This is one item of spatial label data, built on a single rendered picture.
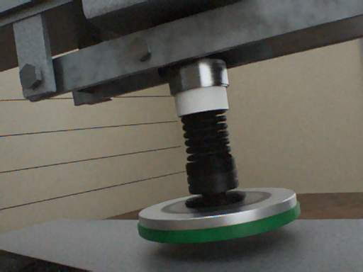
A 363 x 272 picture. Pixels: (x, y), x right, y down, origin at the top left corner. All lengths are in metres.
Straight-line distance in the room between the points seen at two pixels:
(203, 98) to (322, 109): 5.32
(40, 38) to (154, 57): 0.16
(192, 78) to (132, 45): 0.08
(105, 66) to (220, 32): 0.16
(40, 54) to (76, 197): 5.61
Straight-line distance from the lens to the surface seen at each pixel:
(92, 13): 0.48
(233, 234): 0.42
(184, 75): 0.49
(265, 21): 0.46
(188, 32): 0.47
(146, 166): 6.90
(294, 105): 5.98
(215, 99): 0.49
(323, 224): 0.57
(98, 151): 6.36
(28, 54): 0.56
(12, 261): 0.71
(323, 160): 5.82
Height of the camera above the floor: 0.94
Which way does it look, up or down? 3 degrees down
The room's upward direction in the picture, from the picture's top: 8 degrees counter-clockwise
